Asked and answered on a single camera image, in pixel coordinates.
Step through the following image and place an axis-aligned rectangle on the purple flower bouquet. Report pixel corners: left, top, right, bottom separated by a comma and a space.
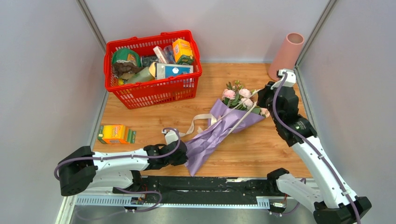
185, 80, 269, 176

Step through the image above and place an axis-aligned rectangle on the pink cylindrical vase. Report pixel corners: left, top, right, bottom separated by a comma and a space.
268, 33, 304, 81

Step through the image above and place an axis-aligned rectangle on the cream ribbon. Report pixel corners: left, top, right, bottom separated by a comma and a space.
179, 101, 257, 137

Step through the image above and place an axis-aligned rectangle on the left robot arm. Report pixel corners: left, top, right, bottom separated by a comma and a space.
57, 140, 188, 196

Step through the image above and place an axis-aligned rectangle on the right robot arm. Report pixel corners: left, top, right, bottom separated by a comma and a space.
258, 81, 372, 224

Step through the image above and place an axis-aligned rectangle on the red plastic shopping basket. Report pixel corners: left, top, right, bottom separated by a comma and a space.
103, 30, 202, 109

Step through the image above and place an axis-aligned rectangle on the orange juice box on table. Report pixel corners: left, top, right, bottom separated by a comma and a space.
97, 125, 136, 144

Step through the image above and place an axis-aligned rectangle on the blue white carton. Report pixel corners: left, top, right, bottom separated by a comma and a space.
155, 63, 194, 80

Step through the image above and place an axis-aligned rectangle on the green bottle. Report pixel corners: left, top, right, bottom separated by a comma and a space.
126, 67, 155, 84

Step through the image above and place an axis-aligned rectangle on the orange box in basket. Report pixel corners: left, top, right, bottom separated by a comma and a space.
172, 38, 194, 65

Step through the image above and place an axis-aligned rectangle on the pink white small box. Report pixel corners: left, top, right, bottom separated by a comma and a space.
153, 46, 170, 64

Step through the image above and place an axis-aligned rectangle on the dark patterned packet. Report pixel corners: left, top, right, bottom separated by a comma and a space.
141, 56, 159, 67

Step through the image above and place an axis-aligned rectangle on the clear plastic package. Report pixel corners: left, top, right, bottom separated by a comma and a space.
163, 45, 176, 64

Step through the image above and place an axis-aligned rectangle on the brown snack bag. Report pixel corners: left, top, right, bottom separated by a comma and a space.
112, 60, 143, 79

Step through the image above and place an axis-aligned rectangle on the green snack bag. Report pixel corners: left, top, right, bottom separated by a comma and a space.
112, 48, 141, 67

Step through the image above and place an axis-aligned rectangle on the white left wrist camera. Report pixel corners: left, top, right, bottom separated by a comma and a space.
162, 129, 180, 145

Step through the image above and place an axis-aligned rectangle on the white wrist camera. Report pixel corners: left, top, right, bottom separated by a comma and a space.
275, 69, 297, 88
162, 129, 180, 145

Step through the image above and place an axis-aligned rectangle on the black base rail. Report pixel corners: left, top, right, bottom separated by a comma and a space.
126, 176, 285, 206

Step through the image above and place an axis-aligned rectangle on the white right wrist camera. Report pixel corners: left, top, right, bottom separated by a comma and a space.
275, 69, 297, 88

